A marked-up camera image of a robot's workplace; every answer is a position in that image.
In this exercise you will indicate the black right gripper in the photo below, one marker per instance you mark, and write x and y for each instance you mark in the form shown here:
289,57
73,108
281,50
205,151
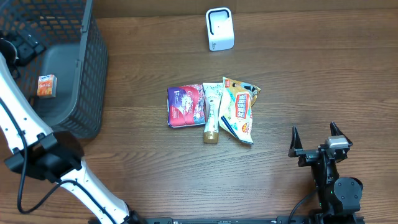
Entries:
308,155

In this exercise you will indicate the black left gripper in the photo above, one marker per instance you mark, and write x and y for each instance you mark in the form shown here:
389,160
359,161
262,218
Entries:
29,46

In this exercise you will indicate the small orange juice carton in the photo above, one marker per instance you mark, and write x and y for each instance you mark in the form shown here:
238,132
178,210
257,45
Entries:
47,86

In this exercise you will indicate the grey plastic basket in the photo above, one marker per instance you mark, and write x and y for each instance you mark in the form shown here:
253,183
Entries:
75,53

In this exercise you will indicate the yellow snack bag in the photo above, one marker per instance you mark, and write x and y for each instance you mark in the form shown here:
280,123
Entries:
235,114

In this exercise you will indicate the white tube gold cap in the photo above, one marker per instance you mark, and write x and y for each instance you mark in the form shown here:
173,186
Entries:
213,95

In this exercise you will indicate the red purple pouch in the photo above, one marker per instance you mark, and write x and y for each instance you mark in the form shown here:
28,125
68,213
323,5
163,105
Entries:
186,106

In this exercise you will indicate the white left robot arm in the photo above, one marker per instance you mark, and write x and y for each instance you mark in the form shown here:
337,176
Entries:
41,153

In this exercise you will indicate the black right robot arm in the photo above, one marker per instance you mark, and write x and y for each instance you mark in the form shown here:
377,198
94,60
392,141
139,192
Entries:
339,197

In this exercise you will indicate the white barcode scanner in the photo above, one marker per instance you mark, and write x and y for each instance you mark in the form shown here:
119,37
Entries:
219,24

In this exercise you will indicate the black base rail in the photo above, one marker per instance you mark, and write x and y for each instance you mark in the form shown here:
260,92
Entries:
277,220

